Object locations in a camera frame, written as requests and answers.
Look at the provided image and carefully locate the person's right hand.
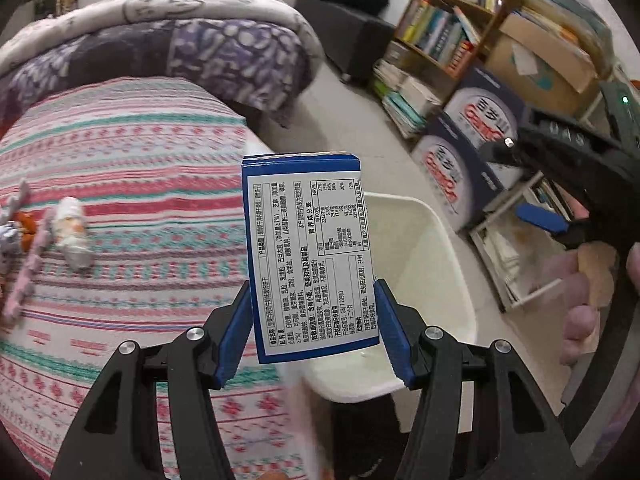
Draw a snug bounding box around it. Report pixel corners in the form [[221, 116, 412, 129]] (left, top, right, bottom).
[[542, 251, 610, 367]]

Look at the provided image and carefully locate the white plastic bin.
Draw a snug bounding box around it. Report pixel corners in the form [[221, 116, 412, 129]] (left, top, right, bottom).
[[300, 192, 478, 403]]

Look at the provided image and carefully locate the purple patterned bedsheet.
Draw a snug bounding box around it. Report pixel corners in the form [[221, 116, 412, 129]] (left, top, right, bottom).
[[0, 17, 311, 131]]

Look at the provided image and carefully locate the black bench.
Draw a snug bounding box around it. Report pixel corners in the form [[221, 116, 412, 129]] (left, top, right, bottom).
[[295, 0, 396, 86]]

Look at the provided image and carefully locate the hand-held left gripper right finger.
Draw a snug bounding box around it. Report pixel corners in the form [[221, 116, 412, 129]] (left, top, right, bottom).
[[374, 278, 583, 480]]

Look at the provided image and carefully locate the blue bottled water carton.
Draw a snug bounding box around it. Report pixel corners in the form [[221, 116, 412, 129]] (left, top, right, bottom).
[[442, 62, 531, 161], [410, 110, 506, 233]]

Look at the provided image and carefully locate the grey wrapper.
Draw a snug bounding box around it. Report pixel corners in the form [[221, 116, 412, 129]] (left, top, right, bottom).
[[0, 180, 38, 273]]

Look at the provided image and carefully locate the pink foam strip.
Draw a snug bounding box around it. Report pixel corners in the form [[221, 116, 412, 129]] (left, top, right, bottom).
[[2, 207, 56, 328]]

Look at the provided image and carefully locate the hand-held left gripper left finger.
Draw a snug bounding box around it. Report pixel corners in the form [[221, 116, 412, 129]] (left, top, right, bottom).
[[47, 280, 251, 480]]

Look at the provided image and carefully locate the grey cartoon quilt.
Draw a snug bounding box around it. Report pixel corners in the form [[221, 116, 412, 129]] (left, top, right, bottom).
[[0, 0, 326, 91]]

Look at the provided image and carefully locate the wooden bookshelf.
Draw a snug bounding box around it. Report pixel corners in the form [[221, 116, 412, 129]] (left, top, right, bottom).
[[372, 0, 531, 83]]

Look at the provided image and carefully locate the striped patterned tablecloth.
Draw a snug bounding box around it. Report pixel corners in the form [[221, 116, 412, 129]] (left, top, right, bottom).
[[0, 76, 321, 480]]

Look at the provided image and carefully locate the stack of books and papers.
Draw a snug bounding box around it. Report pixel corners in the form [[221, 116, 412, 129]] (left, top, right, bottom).
[[372, 60, 443, 138]]

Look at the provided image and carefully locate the pile of paper booklets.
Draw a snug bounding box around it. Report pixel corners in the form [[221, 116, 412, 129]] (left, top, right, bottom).
[[515, 0, 613, 56]]

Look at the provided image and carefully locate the brown cardboard box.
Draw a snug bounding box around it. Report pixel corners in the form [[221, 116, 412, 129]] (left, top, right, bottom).
[[485, 12, 601, 116]]

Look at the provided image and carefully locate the white shelf unit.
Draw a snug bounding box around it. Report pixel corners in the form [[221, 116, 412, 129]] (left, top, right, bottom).
[[470, 170, 601, 313]]

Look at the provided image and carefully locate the row of thick books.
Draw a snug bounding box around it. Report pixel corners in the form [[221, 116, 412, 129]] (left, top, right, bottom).
[[400, 0, 481, 68]]

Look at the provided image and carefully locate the red instant noodle cup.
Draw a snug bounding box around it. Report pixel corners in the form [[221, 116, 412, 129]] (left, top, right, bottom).
[[52, 197, 93, 271]]

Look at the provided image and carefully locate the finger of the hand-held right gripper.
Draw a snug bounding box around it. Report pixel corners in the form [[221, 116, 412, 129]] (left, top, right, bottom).
[[477, 130, 587, 212], [515, 203, 594, 250]]

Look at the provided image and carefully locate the blue snack box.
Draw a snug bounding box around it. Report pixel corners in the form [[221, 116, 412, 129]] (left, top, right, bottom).
[[241, 152, 381, 365]]

